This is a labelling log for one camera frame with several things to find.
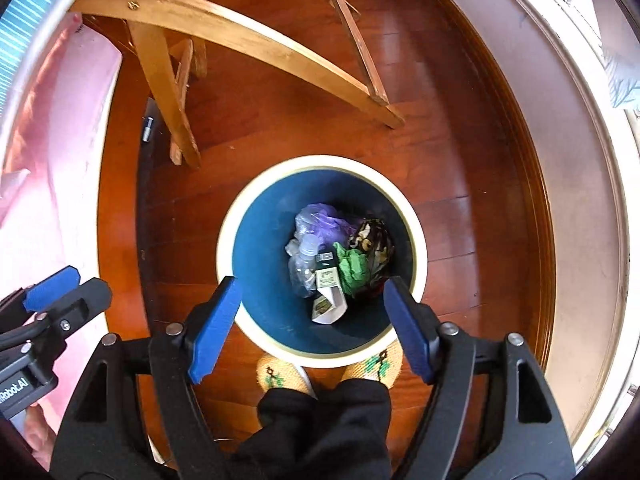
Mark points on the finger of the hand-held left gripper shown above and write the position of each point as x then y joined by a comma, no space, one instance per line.
52,287

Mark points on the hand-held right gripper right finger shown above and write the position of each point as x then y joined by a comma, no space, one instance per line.
410,330

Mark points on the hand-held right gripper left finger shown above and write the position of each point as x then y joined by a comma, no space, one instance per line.
215,330

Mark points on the blue bin with cream rim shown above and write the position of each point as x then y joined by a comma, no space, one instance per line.
265,240

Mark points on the person's left hand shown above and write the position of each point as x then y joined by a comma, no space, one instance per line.
39,432

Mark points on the yellow knitted slipper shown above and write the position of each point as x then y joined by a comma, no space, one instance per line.
280,375
372,365

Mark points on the white paper packaging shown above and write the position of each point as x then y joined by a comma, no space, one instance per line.
330,305

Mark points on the crumpled green paper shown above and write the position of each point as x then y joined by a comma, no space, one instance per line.
352,267

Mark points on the dark patterned wrapper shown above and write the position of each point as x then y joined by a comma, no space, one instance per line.
374,240

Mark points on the clear plastic bottle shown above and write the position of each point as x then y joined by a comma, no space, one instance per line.
302,270

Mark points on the pink cushion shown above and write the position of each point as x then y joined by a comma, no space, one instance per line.
50,160

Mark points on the black pants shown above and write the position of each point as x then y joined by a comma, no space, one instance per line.
320,435

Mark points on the crumpled purple plastic bag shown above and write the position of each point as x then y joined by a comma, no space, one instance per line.
320,217

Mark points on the small metal cylinder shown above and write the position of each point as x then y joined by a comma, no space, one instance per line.
147,130

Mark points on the leaf print cloth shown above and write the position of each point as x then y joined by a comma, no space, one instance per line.
622,80

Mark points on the bent wooden chair frame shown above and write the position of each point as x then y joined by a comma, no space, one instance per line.
165,85

